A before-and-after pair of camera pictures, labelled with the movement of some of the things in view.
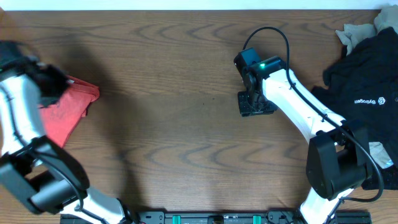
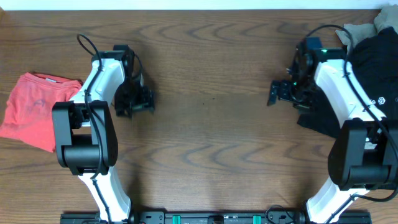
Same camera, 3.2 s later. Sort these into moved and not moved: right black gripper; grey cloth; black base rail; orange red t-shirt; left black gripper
Moved: left black gripper; orange red t-shirt; right black gripper
Not moved: grey cloth; black base rail
